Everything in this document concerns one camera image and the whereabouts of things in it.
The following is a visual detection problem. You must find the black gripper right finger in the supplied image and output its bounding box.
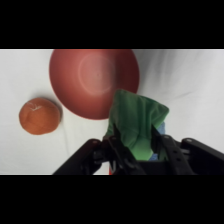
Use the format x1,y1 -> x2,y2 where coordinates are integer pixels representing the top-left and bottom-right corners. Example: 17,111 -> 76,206
149,123 -> 174,163

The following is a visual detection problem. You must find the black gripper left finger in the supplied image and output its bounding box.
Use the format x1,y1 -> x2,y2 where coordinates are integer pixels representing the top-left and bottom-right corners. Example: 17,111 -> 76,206
107,122 -> 135,169

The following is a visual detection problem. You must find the green plush triangle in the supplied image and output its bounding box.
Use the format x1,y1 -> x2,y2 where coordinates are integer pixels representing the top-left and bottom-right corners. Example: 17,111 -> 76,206
104,88 -> 170,162

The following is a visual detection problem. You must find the pink bowl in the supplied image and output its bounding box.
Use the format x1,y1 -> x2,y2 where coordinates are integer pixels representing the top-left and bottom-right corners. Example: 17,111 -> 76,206
48,49 -> 141,121

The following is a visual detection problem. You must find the blue plush toy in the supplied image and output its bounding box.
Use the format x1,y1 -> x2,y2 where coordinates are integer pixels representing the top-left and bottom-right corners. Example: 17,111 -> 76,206
148,121 -> 167,163

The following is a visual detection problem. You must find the orange plush ball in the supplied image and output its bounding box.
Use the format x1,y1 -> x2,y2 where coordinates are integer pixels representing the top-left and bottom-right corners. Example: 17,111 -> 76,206
18,97 -> 62,136

